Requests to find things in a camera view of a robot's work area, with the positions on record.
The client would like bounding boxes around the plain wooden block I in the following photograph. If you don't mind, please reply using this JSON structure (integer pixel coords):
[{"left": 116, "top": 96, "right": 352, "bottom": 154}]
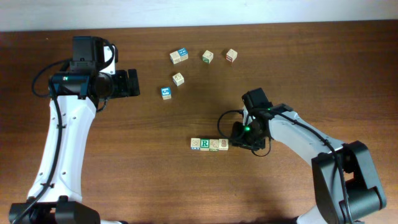
[{"left": 218, "top": 139, "right": 229, "bottom": 151}]

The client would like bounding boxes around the wooden block green B K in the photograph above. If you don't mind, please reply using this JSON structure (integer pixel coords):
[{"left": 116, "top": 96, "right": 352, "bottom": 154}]
[{"left": 209, "top": 139, "right": 219, "bottom": 151}]

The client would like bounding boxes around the wooden block green R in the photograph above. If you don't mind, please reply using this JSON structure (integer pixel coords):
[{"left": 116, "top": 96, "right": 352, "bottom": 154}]
[{"left": 200, "top": 138, "right": 210, "bottom": 151}]

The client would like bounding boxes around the wooden block blue D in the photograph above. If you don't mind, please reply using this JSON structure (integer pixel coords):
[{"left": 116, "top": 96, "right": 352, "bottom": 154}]
[{"left": 190, "top": 138, "right": 201, "bottom": 150}]

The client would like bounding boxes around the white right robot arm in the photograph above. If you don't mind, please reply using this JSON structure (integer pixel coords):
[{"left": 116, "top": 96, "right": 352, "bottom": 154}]
[{"left": 229, "top": 103, "right": 387, "bottom": 223}]

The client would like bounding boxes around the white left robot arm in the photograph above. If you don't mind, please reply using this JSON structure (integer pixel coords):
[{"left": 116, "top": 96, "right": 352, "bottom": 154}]
[{"left": 9, "top": 41, "right": 139, "bottom": 223}]

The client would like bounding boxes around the wooden block blue 5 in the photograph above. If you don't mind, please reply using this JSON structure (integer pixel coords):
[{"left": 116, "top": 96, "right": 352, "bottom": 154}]
[{"left": 161, "top": 87, "right": 172, "bottom": 100}]

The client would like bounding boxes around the wooden block blue 2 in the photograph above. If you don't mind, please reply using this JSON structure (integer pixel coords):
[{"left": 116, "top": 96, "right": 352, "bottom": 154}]
[{"left": 172, "top": 73, "right": 185, "bottom": 86}]

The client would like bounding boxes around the wooden block blue 1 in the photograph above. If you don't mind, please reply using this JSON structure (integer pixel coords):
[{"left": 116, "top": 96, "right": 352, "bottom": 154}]
[{"left": 170, "top": 51, "right": 181, "bottom": 64}]

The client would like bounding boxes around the wooden block blue top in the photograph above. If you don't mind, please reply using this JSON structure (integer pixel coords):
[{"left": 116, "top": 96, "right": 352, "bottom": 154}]
[{"left": 177, "top": 48, "right": 188, "bottom": 61}]

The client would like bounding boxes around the wooden block red I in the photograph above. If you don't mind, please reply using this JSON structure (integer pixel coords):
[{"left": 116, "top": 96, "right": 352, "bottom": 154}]
[{"left": 226, "top": 49, "right": 238, "bottom": 63}]

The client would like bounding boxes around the wooden block green N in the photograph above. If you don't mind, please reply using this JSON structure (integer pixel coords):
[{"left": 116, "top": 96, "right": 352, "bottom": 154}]
[{"left": 202, "top": 50, "right": 214, "bottom": 64}]

